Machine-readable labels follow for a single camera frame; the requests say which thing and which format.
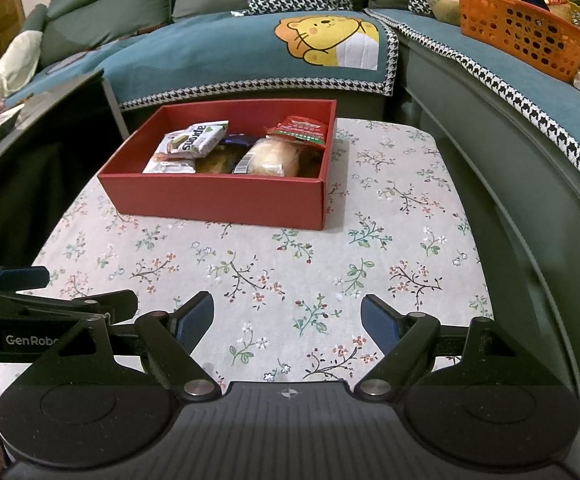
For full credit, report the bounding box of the cream pillow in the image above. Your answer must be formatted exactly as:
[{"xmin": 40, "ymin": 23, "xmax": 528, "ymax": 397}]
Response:
[{"xmin": 0, "ymin": 30, "xmax": 44, "ymax": 99}]

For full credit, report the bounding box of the red rectangular storage box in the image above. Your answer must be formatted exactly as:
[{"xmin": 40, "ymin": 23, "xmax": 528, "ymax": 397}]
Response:
[{"xmin": 98, "ymin": 99, "xmax": 337, "ymax": 230}]

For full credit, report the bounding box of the red printed snack packet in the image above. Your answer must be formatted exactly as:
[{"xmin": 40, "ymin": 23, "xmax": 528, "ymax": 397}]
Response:
[{"xmin": 267, "ymin": 115, "xmax": 328, "ymax": 148}]

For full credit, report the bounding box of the green white Kaprons wafer pack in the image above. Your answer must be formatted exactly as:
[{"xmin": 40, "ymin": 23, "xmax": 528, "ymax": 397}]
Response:
[{"xmin": 155, "ymin": 120, "xmax": 229, "ymax": 159}]

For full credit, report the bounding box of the golden pastry in clear wrap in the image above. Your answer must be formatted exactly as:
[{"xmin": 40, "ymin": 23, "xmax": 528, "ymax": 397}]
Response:
[{"xmin": 195, "ymin": 145, "xmax": 244, "ymax": 174}]

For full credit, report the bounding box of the round bread in clear wrap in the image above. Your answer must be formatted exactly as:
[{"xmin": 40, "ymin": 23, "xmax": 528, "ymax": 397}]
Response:
[{"xmin": 232, "ymin": 138, "xmax": 301, "ymax": 178}]

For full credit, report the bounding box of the blue wafer biscuit packet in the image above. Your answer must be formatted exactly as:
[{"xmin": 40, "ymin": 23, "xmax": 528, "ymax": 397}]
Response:
[{"xmin": 219, "ymin": 134, "xmax": 259, "ymax": 148}]

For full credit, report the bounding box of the teal lion sofa cover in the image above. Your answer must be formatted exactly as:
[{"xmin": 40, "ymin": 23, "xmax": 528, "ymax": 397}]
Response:
[{"xmin": 7, "ymin": 11, "xmax": 398, "ymax": 110}]

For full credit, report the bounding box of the orange plastic basket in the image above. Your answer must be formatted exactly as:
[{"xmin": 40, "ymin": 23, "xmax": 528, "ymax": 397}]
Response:
[{"xmin": 459, "ymin": 0, "xmax": 580, "ymax": 84}]

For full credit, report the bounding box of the white noodle gluten snack packet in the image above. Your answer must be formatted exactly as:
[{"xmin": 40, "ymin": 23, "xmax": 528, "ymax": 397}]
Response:
[{"xmin": 142, "ymin": 157, "xmax": 195, "ymax": 174}]

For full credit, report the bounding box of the teal side sofa cover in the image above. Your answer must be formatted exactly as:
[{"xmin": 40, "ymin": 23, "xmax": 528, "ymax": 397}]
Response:
[{"xmin": 366, "ymin": 9, "xmax": 580, "ymax": 173}]

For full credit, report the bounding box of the green sofa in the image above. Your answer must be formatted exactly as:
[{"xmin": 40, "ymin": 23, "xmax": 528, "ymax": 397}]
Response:
[{"xmin": 19, "ymin": 0, "xmax": 580, "ymax": 476}]

